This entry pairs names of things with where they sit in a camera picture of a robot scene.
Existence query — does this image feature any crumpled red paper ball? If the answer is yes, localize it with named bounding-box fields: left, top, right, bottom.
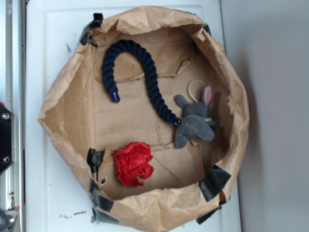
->
left=113, top=142, right=154, bottom=187

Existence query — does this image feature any dark blue twisted rope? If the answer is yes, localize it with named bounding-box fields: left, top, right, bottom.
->
left=101, top=40, right=181, bottom=128

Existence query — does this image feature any aluminium frame rail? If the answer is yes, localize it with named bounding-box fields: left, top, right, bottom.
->
left=0, top=0, right=26, bottom=232

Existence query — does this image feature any brown paper bag bin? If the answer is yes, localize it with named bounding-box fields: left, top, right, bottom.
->
left=39, top=6, right=250, bottom=232

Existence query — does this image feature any grey plush bunny toy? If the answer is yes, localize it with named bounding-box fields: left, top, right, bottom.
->
left=174, top=80, right=217, bottom=148

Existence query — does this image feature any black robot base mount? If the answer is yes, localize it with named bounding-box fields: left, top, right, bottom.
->
left=0, top=101, right=14, bottom=175

